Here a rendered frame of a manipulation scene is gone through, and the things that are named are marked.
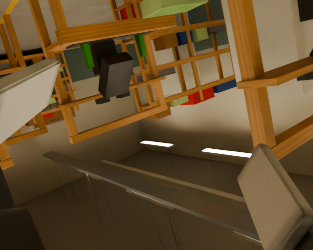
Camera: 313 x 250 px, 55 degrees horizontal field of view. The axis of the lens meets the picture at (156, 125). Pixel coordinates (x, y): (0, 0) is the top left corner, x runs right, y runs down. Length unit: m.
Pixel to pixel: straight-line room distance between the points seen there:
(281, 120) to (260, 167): 7.48
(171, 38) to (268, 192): 5.61
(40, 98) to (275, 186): 0.13
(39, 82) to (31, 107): 0.01
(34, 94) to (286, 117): 7.46
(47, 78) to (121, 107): 11.73
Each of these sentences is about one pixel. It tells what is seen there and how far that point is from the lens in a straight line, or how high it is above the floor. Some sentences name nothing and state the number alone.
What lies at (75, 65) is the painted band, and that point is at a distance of 11.25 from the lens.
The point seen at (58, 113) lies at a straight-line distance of 10.88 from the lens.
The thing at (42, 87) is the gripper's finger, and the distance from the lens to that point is 0.17.
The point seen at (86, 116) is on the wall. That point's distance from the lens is 11.25.
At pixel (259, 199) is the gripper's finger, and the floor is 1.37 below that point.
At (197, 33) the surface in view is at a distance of 6.17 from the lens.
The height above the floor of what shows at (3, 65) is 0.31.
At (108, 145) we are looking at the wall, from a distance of 11.67.
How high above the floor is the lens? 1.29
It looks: 11 degrees up
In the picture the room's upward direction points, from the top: 166 degrees clockwise
